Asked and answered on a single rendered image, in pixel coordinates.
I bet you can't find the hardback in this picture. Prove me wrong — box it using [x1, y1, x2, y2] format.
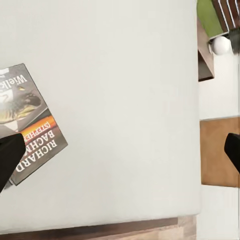
[0, 64, 69, 186]

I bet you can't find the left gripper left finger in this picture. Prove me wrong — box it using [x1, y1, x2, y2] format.
[0, 133, 26, 193]

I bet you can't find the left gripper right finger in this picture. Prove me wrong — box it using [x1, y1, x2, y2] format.
[224, 133, 240, 173]

